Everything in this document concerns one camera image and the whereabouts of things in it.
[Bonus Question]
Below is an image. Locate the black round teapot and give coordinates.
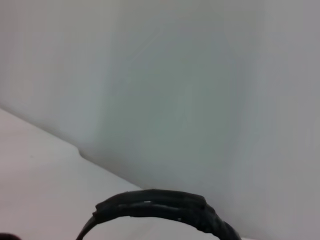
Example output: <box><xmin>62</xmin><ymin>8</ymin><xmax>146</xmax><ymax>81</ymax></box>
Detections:
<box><xmin>74</xmin><ymin>188</ymin><xmax>242</xmax><ymax>240</ymax></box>

